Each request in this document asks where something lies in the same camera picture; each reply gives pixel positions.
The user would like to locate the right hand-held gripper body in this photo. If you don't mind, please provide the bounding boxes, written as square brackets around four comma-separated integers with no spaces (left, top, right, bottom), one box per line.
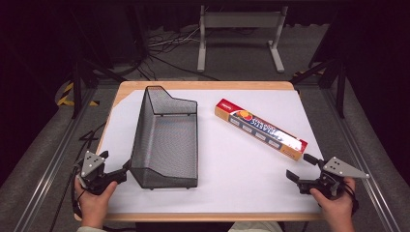
[297,156,371,200]

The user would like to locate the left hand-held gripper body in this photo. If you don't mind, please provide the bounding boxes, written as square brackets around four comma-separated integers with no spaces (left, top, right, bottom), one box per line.
[74,150,121,196]

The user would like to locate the black mesh basket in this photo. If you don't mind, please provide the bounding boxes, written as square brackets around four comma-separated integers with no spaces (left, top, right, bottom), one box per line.
[129,85,199,190]

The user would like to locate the long plastic wrap box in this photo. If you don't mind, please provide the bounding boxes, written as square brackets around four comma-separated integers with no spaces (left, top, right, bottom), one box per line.
[214,98,308,162]

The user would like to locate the person's left hand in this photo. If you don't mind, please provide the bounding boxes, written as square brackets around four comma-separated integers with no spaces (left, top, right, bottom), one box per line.
[73,175,119,227]

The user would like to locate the person's right hand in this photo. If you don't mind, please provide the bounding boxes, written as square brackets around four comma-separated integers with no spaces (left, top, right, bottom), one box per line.
[309,177,357,223]

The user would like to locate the white table mat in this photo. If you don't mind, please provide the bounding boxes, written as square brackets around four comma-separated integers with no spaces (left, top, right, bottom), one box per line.
[96,89,325,215]

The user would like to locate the yellow black hazard tape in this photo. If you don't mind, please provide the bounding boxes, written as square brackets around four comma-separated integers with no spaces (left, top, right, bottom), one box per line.
[56,81,100,107]

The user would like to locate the black metal stand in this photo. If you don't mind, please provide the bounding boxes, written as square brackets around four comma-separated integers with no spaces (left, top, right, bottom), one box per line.
[70,57,128,120]
[289,57,348,120]

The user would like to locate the white metal stand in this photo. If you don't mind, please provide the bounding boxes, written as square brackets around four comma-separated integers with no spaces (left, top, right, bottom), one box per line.
[196,4,289,74]

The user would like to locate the aluminium floor rail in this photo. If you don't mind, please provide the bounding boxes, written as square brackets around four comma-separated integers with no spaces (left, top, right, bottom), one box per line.
[322,88,403,232]
[14,88,99,232]

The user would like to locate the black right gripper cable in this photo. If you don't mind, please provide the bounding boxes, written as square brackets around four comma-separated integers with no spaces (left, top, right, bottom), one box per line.
[341,180,360,217]

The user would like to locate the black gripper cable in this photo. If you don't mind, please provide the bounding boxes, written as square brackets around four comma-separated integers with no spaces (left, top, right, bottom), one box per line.
[341,180,360,217]
[71,164,85,218]

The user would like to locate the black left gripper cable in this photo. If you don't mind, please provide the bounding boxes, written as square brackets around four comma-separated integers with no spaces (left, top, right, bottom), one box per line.
[71,164,85,218]

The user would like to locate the bundle of floor cables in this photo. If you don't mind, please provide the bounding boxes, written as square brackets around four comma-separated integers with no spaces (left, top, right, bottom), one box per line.
[141,27,221,82]

